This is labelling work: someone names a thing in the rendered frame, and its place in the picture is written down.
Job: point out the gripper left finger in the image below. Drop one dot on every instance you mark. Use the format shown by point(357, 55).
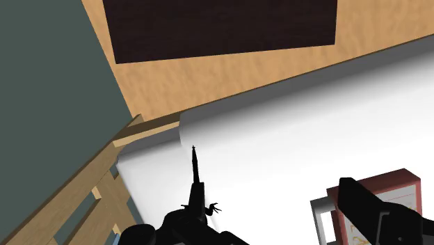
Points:
point(190, 234)

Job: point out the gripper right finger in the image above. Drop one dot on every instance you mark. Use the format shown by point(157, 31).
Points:
point(373, 217)

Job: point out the red box with white face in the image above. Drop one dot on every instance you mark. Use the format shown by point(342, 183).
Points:
point(400, 188)

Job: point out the black spiked figure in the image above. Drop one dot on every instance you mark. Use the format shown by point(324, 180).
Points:
point(197, 193)

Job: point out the grey open box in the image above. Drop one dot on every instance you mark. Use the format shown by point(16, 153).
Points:
point(317, 217)

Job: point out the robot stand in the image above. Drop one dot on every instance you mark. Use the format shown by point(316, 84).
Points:
point(220, 27)

